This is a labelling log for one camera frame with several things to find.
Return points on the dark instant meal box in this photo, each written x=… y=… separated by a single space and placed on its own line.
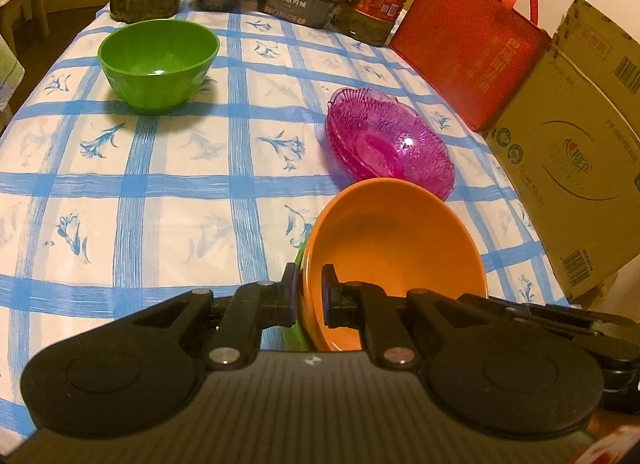
x=300 y=6

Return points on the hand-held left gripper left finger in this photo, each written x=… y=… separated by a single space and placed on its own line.
x=289 y=294

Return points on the red tote bag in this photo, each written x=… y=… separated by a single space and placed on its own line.
x=470 y=54

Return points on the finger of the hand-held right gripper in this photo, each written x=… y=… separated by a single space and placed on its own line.
x=550 y=326
x=575 y=315

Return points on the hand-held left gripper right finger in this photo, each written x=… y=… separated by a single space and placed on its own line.
x=330 y=294

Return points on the orange plastic bowl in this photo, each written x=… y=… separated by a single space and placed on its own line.
x=395 y=239

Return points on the green plastic bowl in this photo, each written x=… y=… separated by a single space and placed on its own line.
x=299 y=338
x=157 y=61

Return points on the blue checked tablecloth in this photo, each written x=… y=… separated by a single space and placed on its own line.
x=175 y=184

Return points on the white wooden chair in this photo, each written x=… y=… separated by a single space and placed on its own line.
x=22 y=4

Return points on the large cardboard box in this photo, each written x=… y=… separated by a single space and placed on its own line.
x=575 y=169

